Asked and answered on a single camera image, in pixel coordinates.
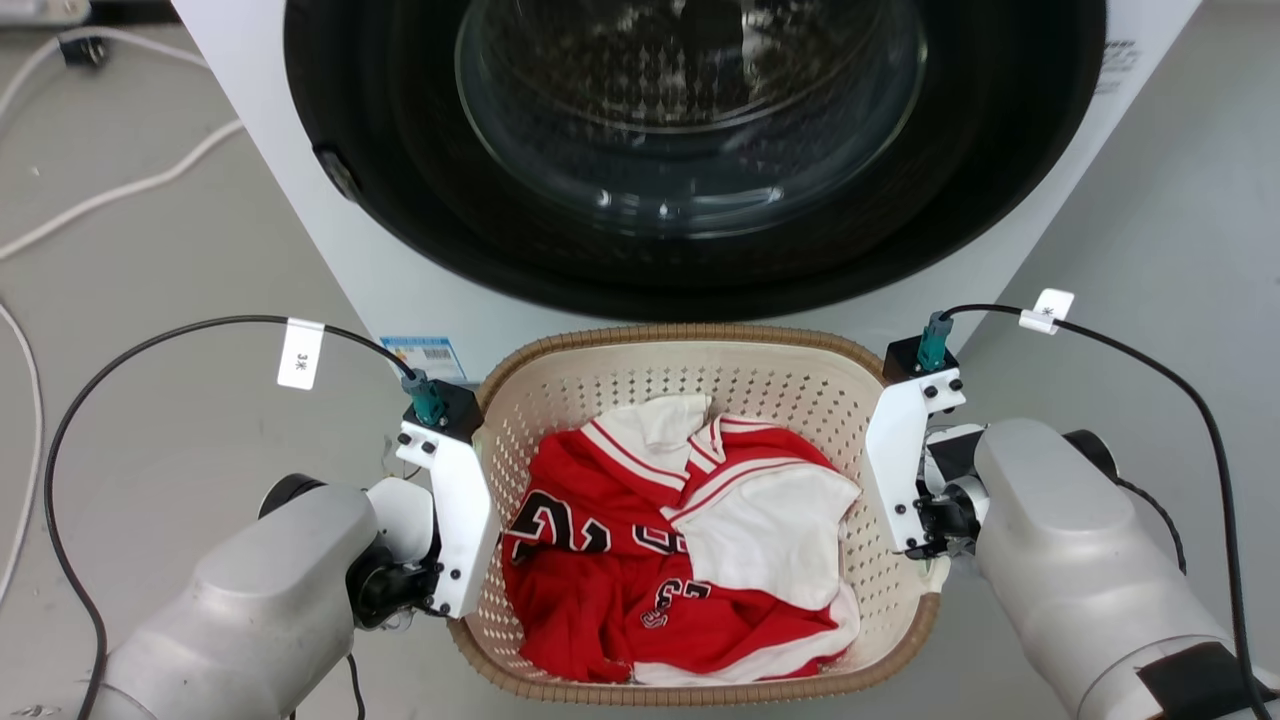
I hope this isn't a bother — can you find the black camera cable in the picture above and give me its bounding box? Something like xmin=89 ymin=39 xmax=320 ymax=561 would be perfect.
xmin=43 ymin=315 xmax=447 ymax=720
xmin=917 ymin=304 xmax=1255 ymax=720

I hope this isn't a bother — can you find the blue energy label sticker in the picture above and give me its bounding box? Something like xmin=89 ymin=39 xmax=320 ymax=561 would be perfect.
xmin=379 ymin=335 xmax=469 ymax=385

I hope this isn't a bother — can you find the beige perforated laundry basket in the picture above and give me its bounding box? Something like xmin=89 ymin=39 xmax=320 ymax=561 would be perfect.
xmin=447 ymin=322 xmax=954 ymax=707

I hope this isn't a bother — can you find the black right camera cable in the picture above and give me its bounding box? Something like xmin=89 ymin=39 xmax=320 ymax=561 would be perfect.
xmin=917 ymin=304 xmax=1255 ymax=720

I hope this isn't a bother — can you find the white floor cable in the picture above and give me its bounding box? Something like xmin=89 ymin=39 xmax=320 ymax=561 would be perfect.
xmin=0 ymin=118 xmax=246 ymax=263
xmin=0 ymin=27 xmax=209 ymax=123
xmin=0 ymin=300 xmax=47 ymax=608

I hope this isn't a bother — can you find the black tape patch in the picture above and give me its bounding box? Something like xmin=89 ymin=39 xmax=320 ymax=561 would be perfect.
xmin=1135 ymin=641 xmax=1280 ymax=720

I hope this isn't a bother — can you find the black left camera cable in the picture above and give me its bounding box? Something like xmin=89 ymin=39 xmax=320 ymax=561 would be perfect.
xmin=43 ymin=315 xmax=447 ymax=720

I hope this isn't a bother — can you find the white cable tag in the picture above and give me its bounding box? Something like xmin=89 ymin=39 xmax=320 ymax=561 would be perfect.
xmin=276 ymin=317 xmax=327 ymax=392
xmin=1018 ymin=288 xmax=1077 ymax=336

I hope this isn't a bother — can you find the white power strip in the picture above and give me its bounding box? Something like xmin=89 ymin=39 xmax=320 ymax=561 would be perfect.
xmin=0 ymin=0 xmax=92 ymax=28

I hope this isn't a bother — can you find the white front-load washing machine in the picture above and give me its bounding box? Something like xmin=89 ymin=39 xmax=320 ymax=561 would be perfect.
xmin=170 ymin=0 xmax=1204 ymax=384

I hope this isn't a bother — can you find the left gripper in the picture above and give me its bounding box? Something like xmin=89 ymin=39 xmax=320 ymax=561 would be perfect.
xmin=347 ymin=477 xmax=443 ymax=632

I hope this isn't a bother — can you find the black plug adapter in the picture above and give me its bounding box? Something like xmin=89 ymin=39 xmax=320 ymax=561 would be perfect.
xmin=57 ymin=34 xmax=110 ymax=70

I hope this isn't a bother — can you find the black round washer door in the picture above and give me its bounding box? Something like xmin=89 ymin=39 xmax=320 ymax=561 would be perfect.
xmin=283 ymin=0 xmax=1108 ymax=323

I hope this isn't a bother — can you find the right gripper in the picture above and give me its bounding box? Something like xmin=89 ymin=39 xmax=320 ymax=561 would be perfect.
xmin=914 ymin=423 xmax=993 ymax=561

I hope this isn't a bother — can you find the red and white jersey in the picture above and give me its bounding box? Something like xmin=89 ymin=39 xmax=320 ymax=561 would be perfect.
xmin=500 ymin=393 xmax=863 ymax=687

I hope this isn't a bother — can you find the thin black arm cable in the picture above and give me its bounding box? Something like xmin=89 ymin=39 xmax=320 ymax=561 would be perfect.
xmin=1113 ymin=476 xmax=1189 ymax=577

